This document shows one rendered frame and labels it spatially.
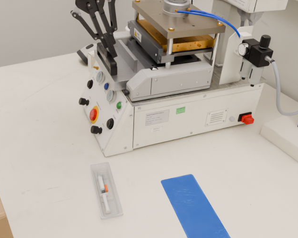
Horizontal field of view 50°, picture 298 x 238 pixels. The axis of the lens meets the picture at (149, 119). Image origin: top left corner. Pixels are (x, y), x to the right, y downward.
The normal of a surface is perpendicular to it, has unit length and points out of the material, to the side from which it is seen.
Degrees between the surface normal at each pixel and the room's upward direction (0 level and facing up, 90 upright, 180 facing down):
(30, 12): 90
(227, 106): 90
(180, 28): 0
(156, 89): 90
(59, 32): 90
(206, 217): 0
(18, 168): 0
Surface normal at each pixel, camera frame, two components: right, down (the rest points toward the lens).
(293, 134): 0.06, -0.80
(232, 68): 0.38, 0.57
